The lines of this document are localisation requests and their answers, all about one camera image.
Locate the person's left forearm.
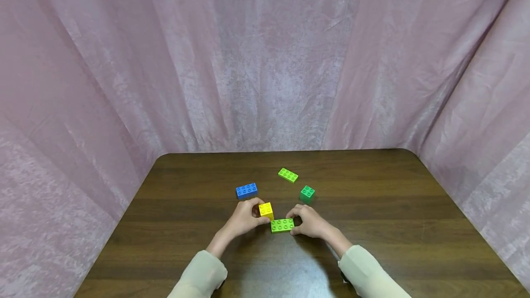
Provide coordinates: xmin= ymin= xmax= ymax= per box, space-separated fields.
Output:
xmin=167 ymin=229 xmax=233 ymax=298

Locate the person's right forearm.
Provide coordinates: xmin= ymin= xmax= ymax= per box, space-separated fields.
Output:
xmin=325 ymin=225 xmax=413 ymax=298

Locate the lime green long toy brick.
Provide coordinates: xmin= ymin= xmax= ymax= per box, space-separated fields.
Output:
xmin=270 ymin=218 xmax=295 ymax=234

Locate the person's left hand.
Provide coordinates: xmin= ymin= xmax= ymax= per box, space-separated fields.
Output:
xmin=224 ymin=197 xmax=271 ymax=239

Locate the person's right hand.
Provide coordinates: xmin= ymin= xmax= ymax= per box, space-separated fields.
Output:
xmin=286 ymin=204 xmax=333 ymax=239

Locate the blue toy brick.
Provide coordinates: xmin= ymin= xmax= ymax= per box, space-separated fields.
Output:
xmin=236 ymin=183 xmax=258 ymax=199

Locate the yellow toy brick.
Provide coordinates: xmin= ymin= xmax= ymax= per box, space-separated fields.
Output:
xmin=259 ymin=202 xmax=275 ymax=222

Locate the lime green flat toy brick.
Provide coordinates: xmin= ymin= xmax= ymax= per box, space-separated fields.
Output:
xmin=277 ymin=167 xmax=299 ymax=183

